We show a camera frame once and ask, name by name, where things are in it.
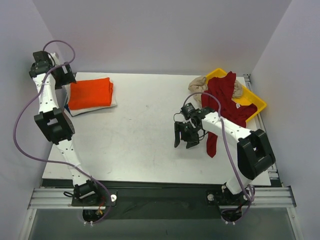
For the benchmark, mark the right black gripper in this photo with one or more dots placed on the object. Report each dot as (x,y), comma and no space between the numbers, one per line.
(186,133)

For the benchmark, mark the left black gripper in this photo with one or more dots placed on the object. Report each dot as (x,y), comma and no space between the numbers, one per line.
(66,75)

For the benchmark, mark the orange t shirt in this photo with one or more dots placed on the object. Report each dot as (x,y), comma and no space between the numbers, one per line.
(93,93)

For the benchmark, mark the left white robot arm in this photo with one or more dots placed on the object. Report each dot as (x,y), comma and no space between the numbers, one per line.
(54,123)

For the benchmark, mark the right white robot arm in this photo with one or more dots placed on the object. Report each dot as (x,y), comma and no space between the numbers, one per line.
(254,151)

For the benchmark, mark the folded blue t shirt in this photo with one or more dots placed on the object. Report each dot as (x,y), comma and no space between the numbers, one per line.
(67,109)

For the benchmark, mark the folded white t shirt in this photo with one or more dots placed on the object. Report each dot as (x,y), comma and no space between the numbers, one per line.
(80,77)

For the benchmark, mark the beige t shirt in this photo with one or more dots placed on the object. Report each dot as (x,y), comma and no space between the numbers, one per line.
(199,85)

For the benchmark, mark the dark red t shirt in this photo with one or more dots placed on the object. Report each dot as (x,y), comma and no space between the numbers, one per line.
(222,89)

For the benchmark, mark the yellow plastic bin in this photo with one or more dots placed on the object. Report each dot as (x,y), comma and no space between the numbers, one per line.
(247,98)

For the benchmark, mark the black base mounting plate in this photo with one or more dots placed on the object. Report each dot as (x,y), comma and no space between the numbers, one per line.
(118,200)

